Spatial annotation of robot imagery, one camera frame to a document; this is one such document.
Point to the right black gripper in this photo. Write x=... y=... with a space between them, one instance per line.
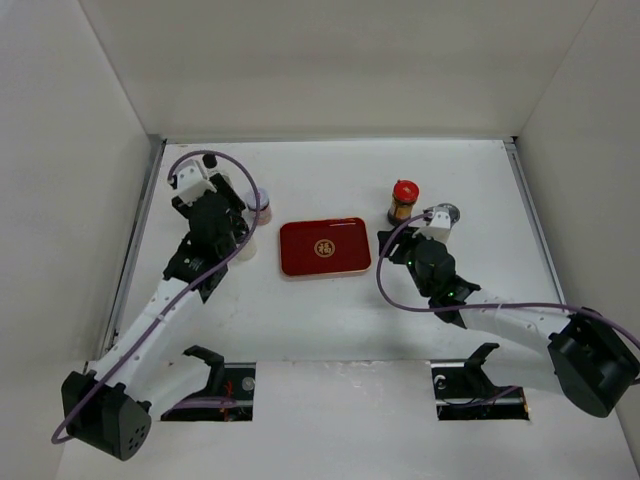
x=402 y=237

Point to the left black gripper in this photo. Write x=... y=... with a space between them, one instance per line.
x=235 y=206

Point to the small jar pink label lid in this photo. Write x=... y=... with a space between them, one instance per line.
x=258 y=207

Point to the white bottle black cap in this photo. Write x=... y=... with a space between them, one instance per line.
x=246 y=248

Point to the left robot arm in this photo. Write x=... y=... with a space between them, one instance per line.
x=111 y=407

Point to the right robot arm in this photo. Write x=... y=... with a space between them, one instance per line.
x=585 y=356

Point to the dark sauce glass bottle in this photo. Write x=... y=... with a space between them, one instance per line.
x=212 y=167

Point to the red lid sauce jar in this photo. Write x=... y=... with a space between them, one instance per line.
x=405 y=194

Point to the red rectangular tray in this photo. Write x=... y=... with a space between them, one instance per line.
x=324 y=247

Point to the silver lid jar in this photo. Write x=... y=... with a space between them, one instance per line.
x=450 y=210

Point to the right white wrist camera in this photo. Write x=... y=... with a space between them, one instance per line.
x=431 y=231

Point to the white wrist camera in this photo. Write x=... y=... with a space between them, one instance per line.
x=431 y=231
x=192 y=181

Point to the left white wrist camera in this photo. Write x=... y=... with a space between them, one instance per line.
x=192 y=181

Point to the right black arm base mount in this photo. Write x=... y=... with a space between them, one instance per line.
x=463 y=391

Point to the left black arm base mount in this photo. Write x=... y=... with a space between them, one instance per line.
x=235 y=381

